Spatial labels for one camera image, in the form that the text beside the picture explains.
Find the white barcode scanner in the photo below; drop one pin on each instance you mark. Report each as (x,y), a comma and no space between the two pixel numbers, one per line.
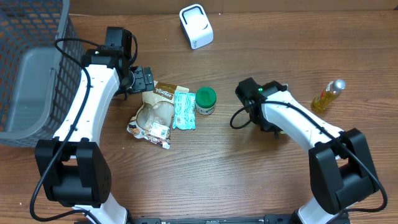
(196,26)

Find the mint green snack packet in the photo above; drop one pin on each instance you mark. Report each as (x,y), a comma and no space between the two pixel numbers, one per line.
(184,105)

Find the green white Knorr container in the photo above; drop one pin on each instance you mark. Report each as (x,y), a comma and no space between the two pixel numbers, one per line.
(205,100)

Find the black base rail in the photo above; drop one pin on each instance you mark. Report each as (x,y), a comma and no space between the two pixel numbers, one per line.
(211,220)

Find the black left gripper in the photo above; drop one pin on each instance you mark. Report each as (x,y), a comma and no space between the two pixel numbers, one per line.
(139,84)

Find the dark grey mesh basket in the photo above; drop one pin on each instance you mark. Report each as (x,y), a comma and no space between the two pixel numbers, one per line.
(38,84)

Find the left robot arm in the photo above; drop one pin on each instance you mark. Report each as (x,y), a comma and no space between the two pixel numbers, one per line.
(74,175)

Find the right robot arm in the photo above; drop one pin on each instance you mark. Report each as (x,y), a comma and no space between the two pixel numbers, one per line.
(342,171)

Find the yellow liquid bottle grey cap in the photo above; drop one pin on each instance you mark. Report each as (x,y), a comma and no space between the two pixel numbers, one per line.
(332,91)

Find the brown printed snack pouch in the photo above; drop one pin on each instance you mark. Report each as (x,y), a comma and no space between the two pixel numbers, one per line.
(153,119)

